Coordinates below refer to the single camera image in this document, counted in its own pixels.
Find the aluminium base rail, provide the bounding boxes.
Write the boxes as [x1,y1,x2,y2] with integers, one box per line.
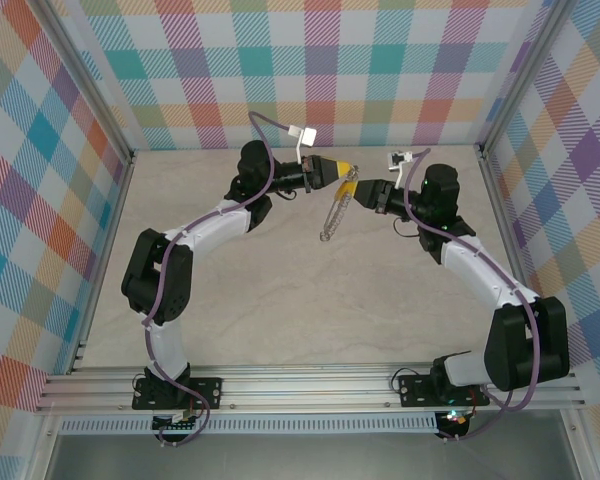
[33,362,586,416]

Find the silver metal chain keyring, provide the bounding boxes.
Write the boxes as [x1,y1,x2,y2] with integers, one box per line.
[318,164,361,244]

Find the small electronics board with LEDs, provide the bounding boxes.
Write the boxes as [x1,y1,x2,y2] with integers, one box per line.
[439,408,470,427]

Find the white slotted cable duct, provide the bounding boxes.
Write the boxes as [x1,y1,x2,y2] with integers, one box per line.
[59,412,439,435]

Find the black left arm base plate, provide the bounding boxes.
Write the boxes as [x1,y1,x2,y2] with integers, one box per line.
[131,377,225,411]

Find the aluminium side rail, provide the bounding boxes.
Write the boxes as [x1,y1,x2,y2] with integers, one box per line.
[477,144,576,376]
[64,152,137,376]

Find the aluminium corner post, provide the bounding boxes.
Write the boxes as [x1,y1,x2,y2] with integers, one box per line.
[38,0,137,161]
[477,0,576,159]

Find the grey metal panel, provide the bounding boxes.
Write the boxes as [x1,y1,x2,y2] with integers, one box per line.
[47,432,581,480]

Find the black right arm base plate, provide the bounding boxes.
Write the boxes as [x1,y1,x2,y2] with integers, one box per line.
[398,372,486,409]

